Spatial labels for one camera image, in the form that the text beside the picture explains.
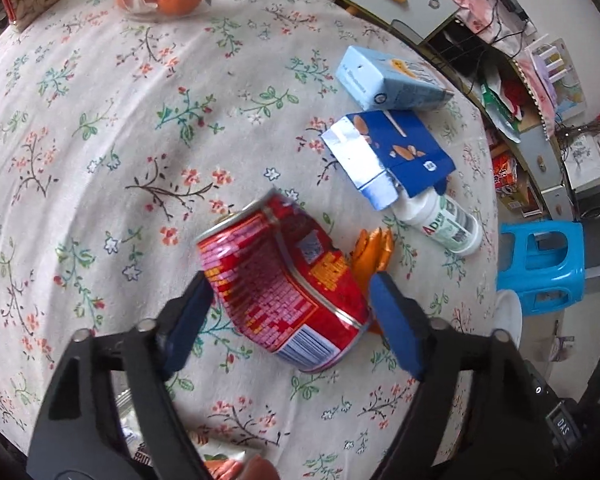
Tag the white snack packet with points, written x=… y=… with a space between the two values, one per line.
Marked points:
x=220 y=467

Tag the green flat packet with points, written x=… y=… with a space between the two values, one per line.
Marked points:
x=497 y=110

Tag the low wooden cabinet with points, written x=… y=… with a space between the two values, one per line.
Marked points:
x=545 y=145

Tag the crushed red drink can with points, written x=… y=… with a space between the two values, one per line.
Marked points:
x=280 y=280

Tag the bundle of dried twigs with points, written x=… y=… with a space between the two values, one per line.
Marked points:
x=580 y=130

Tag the red cardboard box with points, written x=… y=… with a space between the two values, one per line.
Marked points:
x=505 y=172

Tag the dark blue drink carton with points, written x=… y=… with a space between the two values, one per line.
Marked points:
x=405 y=145

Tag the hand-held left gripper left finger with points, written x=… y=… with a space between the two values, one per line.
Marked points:
x=190 y=320

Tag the person's left hand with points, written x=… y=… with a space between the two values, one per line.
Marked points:
x=257 y=470

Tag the blue plastic stool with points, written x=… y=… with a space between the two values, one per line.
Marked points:
x=540 y=240

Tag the light blue drink carton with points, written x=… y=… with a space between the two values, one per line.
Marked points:
x=380 y=80

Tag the orange plastic piece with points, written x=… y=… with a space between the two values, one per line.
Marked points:
x=372 y=252

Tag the white plastic bottle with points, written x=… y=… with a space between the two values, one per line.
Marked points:
x=445 y=225

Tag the white plastic basin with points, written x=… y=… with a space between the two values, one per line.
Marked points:
x=510 y=315

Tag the map printed bag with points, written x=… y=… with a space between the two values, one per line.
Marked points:
x=570 y=95

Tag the white file rack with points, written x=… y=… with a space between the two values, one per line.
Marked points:
x=550 y=62

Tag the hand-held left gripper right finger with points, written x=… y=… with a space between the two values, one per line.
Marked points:
x=395 y=325

